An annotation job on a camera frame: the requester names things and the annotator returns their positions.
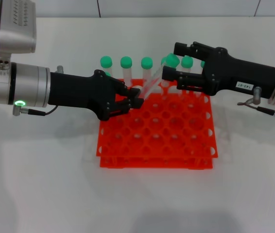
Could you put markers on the clear green-capped test tube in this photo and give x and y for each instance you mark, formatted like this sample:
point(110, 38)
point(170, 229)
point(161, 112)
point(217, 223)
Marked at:
point(172, 60)
point(146, 63)
point(202, 64)
point(106, 61)
point(126, 62)
point(186, 62)
point(108, 73)
point(163, 61)

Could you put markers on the orange test tube rack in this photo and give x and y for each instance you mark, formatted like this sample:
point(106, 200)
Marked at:
point(155, 151)

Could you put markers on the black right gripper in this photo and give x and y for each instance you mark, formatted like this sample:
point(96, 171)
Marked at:
point(227, 72)

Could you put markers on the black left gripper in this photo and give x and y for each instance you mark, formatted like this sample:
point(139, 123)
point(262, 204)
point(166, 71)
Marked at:
point(79, 92)

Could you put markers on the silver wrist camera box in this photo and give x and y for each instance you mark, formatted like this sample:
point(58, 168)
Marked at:
point(16, 29)

